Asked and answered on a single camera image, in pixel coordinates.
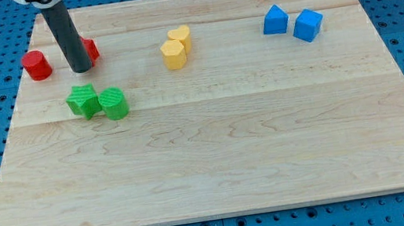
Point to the yellow hexagon block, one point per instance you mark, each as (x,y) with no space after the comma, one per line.
(173,54)

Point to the blue cube block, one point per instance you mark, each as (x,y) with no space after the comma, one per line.
(307,25)

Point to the yellow heart block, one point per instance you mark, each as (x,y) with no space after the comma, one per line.
(183,35)

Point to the red cylinder block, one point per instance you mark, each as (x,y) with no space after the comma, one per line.
(36,65)

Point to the blue triangle block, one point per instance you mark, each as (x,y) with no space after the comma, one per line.
(275,21)

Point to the red block behind rod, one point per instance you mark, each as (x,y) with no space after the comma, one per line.
(91,49)

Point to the green star block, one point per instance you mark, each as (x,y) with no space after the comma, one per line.
(83,101)

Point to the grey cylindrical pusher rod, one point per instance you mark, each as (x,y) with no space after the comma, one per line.
(64,31)

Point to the wooden board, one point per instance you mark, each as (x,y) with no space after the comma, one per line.
(252,123)

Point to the green cylinder block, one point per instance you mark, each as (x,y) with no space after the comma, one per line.
(113,103)

